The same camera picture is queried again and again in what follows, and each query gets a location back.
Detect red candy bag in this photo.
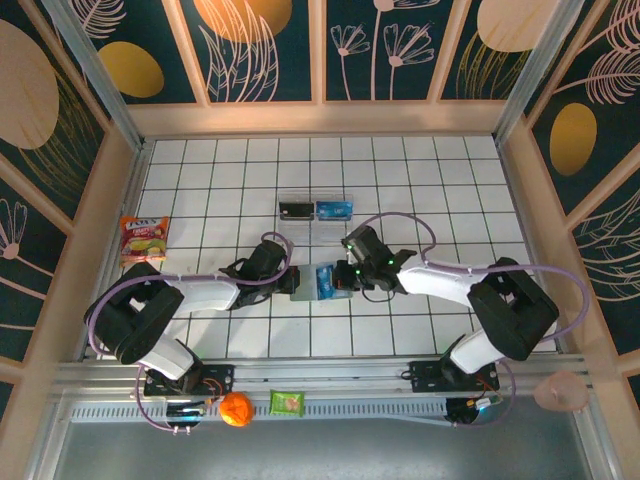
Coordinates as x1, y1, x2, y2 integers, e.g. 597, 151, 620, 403
118, 214, 171, 269

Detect black credit card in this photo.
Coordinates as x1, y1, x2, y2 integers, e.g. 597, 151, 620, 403
279, 201, 316, 222

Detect teal panel yellow oval feather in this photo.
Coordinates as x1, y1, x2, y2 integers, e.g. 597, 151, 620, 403
75, 0, 197, 105

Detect pink plastic cup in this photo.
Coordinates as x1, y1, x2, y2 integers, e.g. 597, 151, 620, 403
533, 370, 590, 414

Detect aluminium corner post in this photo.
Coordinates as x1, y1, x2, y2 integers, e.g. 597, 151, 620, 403
492, 0, 574, 144
42, 0, 149, 149

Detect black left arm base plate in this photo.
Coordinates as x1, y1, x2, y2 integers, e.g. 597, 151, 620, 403
143, 364, 235, 397

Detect teal panel flower stems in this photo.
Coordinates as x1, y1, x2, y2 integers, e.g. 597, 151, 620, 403
325, 0, 437, 101

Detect orange fruit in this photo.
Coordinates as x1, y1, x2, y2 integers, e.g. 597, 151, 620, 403
218, 391, 255, 429

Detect green snack packet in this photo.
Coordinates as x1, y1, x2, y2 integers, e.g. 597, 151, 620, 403
269, 389, 306, 417

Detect green card holder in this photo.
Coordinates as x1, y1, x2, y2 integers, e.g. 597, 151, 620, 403
289, 262, 354, 303

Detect aluminium side rail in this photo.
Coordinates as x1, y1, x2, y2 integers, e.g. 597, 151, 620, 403
79, 142, 151, 361

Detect clear plastic tray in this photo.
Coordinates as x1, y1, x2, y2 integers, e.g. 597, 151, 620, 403
277, 190, 358, 247

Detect aluminium base beam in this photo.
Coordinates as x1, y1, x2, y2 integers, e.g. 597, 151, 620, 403
49, 353, 594, 401

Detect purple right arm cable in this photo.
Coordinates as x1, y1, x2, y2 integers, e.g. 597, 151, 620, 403
355, 212, 592, 429

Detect slotted grey cable duct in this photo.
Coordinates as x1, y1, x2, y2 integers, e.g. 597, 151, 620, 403
69, 399, 449, 425

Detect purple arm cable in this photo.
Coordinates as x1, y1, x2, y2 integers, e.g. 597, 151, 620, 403
85, 231, 297, 434
355, 212, 592, 429

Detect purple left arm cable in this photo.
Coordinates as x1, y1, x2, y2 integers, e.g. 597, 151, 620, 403
85, 231, 297, 434

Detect teal panel large peach oval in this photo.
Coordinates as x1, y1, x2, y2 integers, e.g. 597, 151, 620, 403
0, 17, 107, 221

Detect teal panel peach circle lines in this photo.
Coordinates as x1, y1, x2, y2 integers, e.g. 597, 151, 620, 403
439, 0, 539, 100

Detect teal panel orange circle leaves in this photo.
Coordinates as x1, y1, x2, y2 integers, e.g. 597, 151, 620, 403
178, 0, 314, 104

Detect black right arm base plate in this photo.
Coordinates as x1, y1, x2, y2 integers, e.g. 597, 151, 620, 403
409, 359, 500, 395

